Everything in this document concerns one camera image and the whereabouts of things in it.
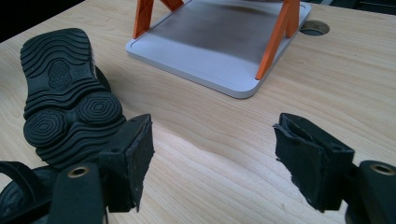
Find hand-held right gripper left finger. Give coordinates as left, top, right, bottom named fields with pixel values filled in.
left=98, top=113, right=155, bottom=214

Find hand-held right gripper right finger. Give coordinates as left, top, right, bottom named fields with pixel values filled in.
left=273, top=112, right=356, bottom=214

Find black cylinders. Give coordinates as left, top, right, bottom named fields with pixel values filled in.
left=20, top=27, right=127, bottom=171

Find black shoe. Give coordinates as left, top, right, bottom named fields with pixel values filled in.
left=0, top=161, right=61, bottom=224

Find white shoe rack orange legs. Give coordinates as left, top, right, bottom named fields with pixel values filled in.
left=125, top=0, right=313, bottom=100

